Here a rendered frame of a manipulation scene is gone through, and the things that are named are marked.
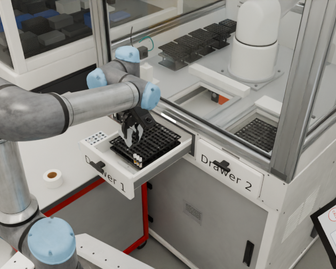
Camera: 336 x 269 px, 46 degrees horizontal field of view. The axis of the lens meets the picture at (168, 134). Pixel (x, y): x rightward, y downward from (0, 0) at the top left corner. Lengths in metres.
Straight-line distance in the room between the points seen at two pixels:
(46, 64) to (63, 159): 0.62
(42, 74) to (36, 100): 1.30
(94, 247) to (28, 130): 0.64
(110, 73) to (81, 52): 1.09
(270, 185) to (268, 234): 0.24
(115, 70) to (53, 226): 0.47
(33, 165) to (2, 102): 0.90
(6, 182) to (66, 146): 0.76
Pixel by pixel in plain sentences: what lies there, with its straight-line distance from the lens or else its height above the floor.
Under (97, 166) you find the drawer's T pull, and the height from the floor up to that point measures 0.91.
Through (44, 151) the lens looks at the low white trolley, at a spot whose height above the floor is 0.76.
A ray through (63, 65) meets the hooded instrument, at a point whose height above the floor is 0.87.
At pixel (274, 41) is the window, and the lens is 1.18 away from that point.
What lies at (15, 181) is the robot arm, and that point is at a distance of 1.06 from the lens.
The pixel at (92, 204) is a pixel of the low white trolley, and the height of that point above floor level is 0.60.
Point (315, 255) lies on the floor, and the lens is 2.43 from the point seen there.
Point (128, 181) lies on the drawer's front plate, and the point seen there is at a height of 0.91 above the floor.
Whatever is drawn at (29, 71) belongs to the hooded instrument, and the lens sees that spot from 2.11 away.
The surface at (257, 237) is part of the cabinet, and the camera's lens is 1.64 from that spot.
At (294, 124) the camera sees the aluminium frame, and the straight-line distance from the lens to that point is 1.23.
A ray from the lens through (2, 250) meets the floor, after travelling 2.47.
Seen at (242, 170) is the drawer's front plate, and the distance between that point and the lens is 1.42.
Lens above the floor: 1.86
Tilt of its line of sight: 38 degrees down
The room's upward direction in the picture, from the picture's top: straight up
